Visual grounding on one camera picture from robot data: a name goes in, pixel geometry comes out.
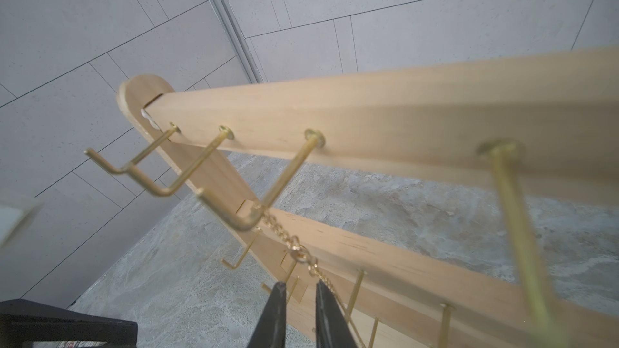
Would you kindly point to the wooden jewelry display stand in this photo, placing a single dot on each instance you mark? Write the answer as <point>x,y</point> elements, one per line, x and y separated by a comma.
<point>534,125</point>

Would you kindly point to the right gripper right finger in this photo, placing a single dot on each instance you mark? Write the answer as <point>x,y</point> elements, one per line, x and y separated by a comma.
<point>331,329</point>

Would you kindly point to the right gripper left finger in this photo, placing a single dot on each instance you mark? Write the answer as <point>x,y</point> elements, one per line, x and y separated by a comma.
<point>270,330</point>

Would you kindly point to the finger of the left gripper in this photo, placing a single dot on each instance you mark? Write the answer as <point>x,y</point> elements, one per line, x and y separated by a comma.
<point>24,323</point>

